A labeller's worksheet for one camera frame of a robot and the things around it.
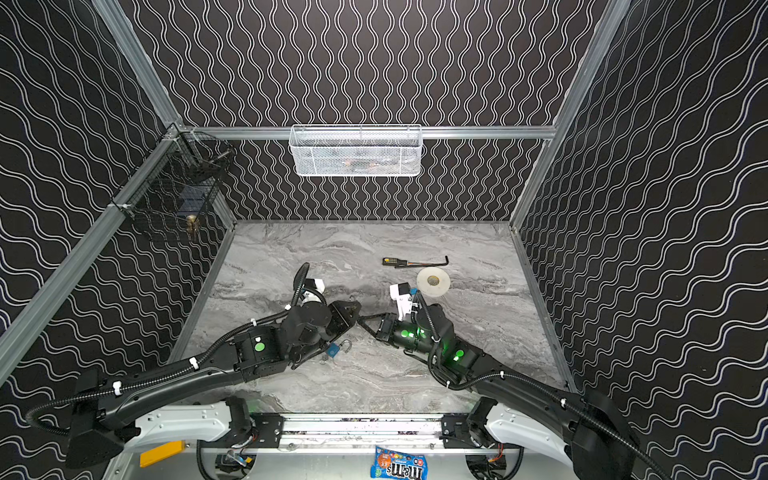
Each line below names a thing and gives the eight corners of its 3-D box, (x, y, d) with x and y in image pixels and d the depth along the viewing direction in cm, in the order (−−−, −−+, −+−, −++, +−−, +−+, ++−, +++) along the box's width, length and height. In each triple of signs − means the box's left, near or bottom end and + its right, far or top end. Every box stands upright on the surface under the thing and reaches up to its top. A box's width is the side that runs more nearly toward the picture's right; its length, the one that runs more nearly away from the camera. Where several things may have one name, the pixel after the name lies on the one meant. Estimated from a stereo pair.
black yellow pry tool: (382, 267, 110) (382, 263, 108) (382, 261, 112) (382, 257, 110) (447, 266, 109) (448, 262, 107) (446, 260, 111) (447, 256, 109)
